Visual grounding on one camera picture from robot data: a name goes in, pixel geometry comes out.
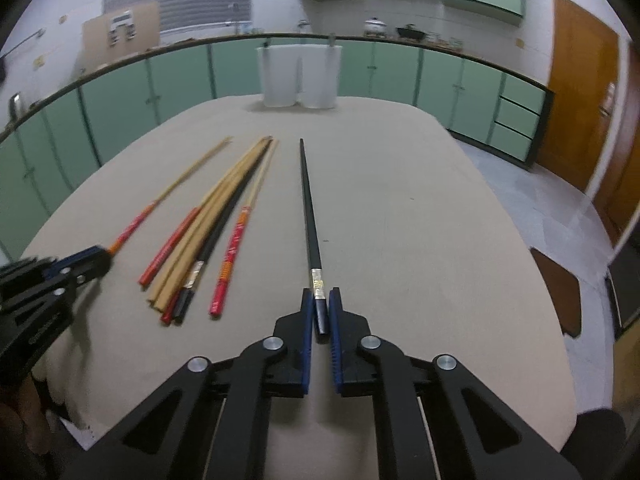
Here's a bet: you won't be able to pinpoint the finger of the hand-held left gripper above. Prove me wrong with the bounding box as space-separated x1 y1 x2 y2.
42 245 112 306
0 256 60 293

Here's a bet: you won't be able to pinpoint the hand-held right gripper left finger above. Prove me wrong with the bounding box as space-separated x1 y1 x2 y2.
62 288 315 480

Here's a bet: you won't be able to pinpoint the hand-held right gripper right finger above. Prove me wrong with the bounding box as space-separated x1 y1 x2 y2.
329 287 583 480

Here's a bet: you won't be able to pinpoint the plain bamboo chopstick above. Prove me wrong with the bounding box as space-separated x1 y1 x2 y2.
146 137 273 306
154 139 275 311

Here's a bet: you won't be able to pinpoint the red-handled bamboo chopstick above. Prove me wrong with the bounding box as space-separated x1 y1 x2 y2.
106 136 235 255
139 136 271 287
160 287 187 326
209 145 278 318

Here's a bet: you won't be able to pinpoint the black chopstick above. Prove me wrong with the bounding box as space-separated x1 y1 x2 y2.
172 140 279 323
299 138 331 336

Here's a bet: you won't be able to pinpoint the white chopstick holder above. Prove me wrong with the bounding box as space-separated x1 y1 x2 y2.
256 42 344 109

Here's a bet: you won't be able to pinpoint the green lower kitchen cabinets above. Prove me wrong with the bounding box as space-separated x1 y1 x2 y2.
0 34 556 261

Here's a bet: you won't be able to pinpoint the brown wooden stool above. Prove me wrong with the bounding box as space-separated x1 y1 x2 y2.
529 247 582 338

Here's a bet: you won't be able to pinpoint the cardboard board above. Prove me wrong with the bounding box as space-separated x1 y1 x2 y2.
81 1 162 64

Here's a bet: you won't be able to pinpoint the kitchen faucet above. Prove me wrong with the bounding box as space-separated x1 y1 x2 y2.
226 2 254 37

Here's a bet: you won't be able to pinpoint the black appliance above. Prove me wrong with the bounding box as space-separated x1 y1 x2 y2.
605 242 640 333

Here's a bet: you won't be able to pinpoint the wooden door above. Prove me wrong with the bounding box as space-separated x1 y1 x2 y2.
536 0 622 194
591 102 640 247

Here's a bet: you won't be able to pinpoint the white bracket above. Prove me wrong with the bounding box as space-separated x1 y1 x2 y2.
107 10 137 47

